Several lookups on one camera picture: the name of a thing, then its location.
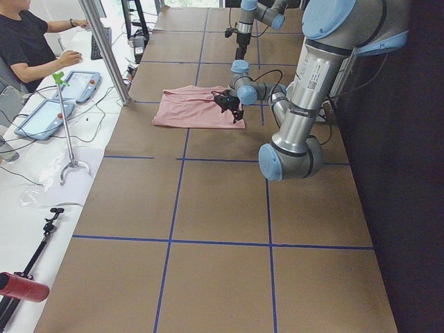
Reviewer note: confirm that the person right hand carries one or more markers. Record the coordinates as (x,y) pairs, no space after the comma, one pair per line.
(69,58)

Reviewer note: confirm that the black selfie stick tool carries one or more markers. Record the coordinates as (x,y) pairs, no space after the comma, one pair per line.
(9,305)

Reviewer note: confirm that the black box with label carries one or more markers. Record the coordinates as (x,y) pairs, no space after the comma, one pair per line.
(138,48)

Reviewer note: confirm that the clear plastic bag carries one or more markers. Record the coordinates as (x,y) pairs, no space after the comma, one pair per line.
(77,186)

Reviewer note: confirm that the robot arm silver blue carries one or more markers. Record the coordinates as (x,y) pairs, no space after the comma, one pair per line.
(251,11)
(333,31)

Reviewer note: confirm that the lower teach pendant tablet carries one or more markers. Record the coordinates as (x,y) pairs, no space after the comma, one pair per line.
(42,122)

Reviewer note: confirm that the pink Snoopy t-shirt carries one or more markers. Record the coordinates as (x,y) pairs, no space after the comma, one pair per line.
(194,107)

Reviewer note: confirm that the person in black shirt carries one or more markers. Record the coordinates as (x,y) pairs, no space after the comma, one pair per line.
(23,45)

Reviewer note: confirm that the person left hand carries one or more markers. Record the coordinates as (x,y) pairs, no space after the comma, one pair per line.
(82,23)

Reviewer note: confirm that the teach pendant tablet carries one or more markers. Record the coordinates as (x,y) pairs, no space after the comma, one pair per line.
(42,122)
(81,86)

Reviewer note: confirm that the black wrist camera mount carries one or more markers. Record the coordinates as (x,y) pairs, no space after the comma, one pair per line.
(230,31)
(222,99)

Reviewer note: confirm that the red cylinder bottle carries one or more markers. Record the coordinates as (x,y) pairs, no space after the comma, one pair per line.
(15,286)

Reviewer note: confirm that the metal reacher grabber stick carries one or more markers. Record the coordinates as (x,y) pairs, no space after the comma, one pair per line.
(73,163)

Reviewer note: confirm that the upper teach pendant tablet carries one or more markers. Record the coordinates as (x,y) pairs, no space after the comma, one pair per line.
(81,86)

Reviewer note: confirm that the aluminium frame post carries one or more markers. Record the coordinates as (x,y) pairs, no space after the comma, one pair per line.
(92,16)

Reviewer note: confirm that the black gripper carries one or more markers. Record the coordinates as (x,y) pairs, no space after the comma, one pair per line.
(232,105)
(241,41)

